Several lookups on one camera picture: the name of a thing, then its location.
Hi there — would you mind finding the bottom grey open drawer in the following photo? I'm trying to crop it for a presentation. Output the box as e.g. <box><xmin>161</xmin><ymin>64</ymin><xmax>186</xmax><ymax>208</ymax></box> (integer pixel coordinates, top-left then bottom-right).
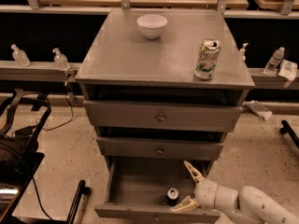
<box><xmin>95</xmin><ymin>157</ymin><xmax>221</xmax><ymax>224</ymax></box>

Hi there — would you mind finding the top grey drawer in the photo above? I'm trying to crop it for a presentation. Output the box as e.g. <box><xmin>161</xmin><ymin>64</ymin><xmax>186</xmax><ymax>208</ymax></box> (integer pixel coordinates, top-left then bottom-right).
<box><xmin>83</xmin><ymin>100</ymin><xmax>242</xmax><ymax>133</ymax></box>

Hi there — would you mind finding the grey wooden drawer cabinet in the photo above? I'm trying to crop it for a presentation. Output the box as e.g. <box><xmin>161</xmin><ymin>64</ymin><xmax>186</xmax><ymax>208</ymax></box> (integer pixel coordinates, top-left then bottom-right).
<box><xmin>75</xmin><ymin>8</ymin><xmax>256</xmax><ymax>224</ymax></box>

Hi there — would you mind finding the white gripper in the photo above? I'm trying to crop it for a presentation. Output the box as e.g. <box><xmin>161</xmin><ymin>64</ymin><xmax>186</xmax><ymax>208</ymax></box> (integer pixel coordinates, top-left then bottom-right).
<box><xmin>170</xmin><ymin>161</ymin><xmax>239</xmax><ymax>214</ymax></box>

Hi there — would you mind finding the black chair base leg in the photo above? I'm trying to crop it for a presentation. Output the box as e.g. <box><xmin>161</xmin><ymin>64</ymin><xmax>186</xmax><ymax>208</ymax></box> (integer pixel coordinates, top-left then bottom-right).
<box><xmin>66</xmin><ymin>180</ymin><xmax>91</xmax><ymax>224</ymax></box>

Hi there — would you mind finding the white ceramic bowl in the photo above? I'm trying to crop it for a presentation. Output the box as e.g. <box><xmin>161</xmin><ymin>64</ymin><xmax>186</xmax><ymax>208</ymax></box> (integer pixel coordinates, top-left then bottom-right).
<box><xmin>136</xmin><ymin>14</ymin><xmax>167</xmax><ymax>39</ymax></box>

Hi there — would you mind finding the black office chair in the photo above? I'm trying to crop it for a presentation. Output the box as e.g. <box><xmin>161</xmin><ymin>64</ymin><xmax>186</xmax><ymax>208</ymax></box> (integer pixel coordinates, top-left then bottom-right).
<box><xmin>0</xmin><ymin>89</ymin><xmax>51</xmax><ymax>224</ymax></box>

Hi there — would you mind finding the clear plastic water bottle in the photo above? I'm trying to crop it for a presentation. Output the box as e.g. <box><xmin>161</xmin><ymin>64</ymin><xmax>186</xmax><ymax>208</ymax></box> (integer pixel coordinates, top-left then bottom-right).
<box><xmin>263</xmin><ymin>47</ymin><xmax>285</xmax><ymax>74</ymax></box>

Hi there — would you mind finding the green white 7up can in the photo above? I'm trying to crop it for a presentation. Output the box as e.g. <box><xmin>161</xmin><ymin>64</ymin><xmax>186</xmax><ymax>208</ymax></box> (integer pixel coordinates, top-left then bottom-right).
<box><xmin>194</xmin><ymin>39</ymin><xmax>221</xmax><ymax>80</ymax></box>

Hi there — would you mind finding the white box on floor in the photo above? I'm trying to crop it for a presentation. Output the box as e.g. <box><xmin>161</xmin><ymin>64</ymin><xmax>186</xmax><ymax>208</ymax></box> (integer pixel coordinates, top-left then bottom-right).
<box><xmin>247</xmin><ymin>101</ymin><xmax>272</xmax><ymax>121</ymax></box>

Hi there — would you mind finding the black caster leg right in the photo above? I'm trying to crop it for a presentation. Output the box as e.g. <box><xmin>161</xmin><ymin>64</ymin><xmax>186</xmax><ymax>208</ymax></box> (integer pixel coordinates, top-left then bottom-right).
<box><xmin>279</xmin><ymin>120</ymin><xmax>299</xmax><ymax>148</ymax></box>

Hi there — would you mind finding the black floor cable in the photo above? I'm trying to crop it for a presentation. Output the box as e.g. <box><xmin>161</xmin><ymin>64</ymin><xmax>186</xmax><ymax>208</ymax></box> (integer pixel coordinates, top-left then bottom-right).
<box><xmin>32</xmin><ymin>77</ymin><xmax>78</xmax><ymax>221</ymax></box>

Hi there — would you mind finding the clear pump bottle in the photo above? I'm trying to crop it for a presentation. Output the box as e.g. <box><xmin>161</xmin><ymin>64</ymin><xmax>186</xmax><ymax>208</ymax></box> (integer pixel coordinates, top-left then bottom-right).
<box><xmin>52</xmin><ymin>48</ymin><xmax>70</xmax><ymax>71</ymax></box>
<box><xmin>11</xmin><ymin>44</ymin><xmax>30</xmax><ymax>66</ymax></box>

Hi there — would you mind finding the middle grey drawer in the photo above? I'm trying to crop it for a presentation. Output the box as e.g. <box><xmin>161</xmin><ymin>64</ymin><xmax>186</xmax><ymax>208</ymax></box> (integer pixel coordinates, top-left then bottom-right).
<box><xmin>97</xmin><ymin>136</ymin><xmax>223</xmax><ymax>161</ymax></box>

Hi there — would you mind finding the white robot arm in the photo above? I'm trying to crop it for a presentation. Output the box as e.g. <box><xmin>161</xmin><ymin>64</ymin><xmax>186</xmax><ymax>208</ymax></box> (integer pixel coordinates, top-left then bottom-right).
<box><xmin>170</xmin><ymin>161</ymin><xmax>299</xmax><ymax>224</ymax></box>

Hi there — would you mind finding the clear pump bottle far left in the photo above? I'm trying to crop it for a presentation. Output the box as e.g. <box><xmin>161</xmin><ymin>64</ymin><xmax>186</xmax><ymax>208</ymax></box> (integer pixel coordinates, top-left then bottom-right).
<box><xmin>11</xmin><ymin>44</ymin><xmax>30</xmax><ymax>66</ymax></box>

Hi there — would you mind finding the white wipes packet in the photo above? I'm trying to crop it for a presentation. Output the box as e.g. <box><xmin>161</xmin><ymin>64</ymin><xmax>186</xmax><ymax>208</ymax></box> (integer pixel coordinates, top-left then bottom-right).
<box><xmin>278</xmin><ymin>59</ymin><xmax>298</xmax><ymax>81</ymax></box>

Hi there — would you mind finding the small pump bottle right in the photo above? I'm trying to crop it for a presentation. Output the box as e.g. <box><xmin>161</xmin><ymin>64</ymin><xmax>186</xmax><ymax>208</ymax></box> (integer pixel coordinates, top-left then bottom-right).
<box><xmin>239</xmin><ymin>43</ymin><xmax>249</xmax><ymax>61</ymax></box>

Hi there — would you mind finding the blue pepsi can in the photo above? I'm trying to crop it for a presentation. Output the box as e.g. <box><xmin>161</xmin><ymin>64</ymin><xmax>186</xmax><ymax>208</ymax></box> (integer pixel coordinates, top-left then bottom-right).
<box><xmin>164</xmin><ymin>188</ymin><xmax>179</xmax><ymax>206</ymax></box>

